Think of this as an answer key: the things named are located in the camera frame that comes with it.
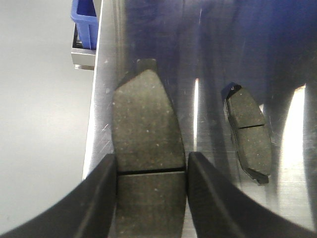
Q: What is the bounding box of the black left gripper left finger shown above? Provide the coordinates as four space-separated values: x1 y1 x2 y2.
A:
2 154 116 238

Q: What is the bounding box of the stainless steel rack frame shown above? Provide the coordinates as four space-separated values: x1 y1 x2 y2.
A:
71 24 96 71

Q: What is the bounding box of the small blue bin on floor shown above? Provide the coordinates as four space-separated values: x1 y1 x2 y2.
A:
70 0 99 50

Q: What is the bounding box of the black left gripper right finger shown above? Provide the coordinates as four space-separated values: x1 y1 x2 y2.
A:
187 152 317 238

